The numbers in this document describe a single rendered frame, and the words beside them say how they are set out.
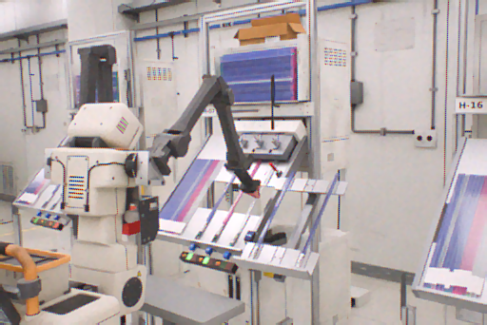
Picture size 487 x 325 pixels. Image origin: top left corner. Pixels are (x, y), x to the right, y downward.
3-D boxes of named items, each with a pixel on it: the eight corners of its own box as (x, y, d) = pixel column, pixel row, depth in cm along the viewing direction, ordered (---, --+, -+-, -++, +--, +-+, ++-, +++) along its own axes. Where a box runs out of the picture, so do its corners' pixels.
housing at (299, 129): (305, 150, 263) (295, 131, 255) (234, 147, 295) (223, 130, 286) (312, 139, 267) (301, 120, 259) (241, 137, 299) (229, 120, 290)
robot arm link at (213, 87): (204, 66, 204) (225, 67, 199) (212, 92, 213) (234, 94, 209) (149, 143, 177) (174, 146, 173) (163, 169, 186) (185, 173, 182)
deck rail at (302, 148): (250, 259, 230) (244, 253, 226) (247, 259, 231) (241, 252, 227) (311, 143, 263) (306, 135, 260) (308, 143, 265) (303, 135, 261)
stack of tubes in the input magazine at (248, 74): (294, 100, 256) (293, 46, 253) (220, 103, 288) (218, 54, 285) (307, 100, 265) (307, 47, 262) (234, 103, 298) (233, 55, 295)
